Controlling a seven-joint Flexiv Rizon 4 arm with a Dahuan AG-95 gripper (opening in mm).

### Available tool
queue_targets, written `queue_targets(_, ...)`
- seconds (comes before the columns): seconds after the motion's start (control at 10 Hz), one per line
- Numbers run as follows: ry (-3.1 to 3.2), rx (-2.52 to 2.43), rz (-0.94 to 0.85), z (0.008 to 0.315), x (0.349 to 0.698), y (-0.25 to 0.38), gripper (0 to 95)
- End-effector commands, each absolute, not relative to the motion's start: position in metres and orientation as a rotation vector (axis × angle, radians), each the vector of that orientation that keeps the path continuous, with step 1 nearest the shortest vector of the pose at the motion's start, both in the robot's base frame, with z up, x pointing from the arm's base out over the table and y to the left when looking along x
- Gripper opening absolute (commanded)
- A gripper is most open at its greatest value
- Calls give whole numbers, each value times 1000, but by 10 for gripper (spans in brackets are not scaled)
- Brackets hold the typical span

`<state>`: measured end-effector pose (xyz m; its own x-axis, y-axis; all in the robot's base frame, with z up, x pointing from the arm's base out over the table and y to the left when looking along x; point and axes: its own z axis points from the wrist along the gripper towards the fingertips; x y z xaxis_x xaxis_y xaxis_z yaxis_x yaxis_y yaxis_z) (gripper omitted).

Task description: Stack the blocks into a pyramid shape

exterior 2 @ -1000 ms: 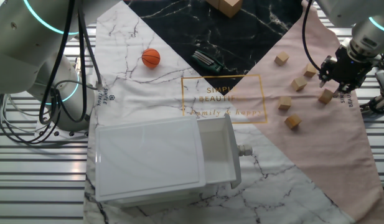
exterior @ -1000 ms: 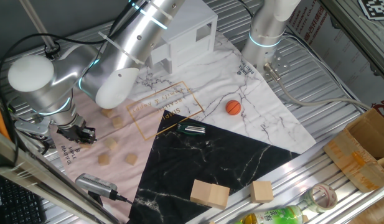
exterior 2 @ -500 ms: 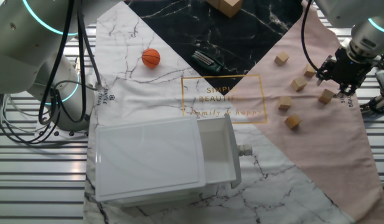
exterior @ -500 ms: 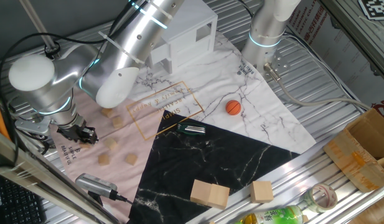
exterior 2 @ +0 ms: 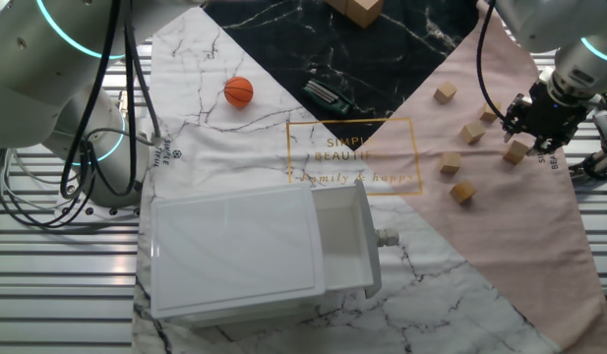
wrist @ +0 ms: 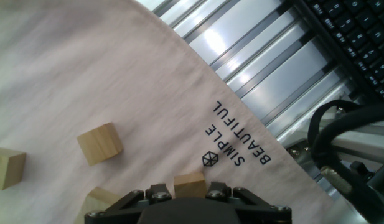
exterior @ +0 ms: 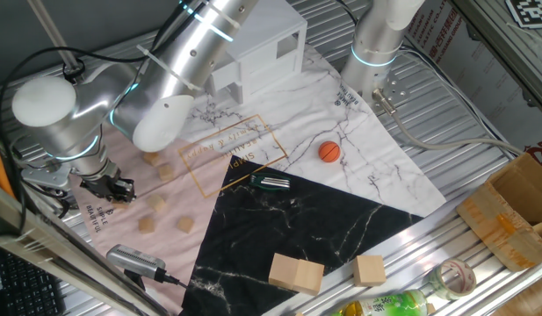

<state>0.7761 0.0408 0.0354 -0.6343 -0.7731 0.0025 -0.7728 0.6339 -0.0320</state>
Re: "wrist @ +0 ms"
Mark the small wooden cube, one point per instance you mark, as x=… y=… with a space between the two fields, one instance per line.
x=100 y=143
x=98 y=199
x=8 y=168
x=190 y=186

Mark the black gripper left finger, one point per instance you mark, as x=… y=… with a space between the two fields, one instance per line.
x=117 y=208

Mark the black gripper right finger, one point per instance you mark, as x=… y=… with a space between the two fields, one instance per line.
x=260 y=208

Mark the black keyboard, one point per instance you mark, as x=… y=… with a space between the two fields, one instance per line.
x=359 y=34

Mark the marble and pink tablecloth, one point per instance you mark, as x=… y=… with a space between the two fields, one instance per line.
x=86 y=77

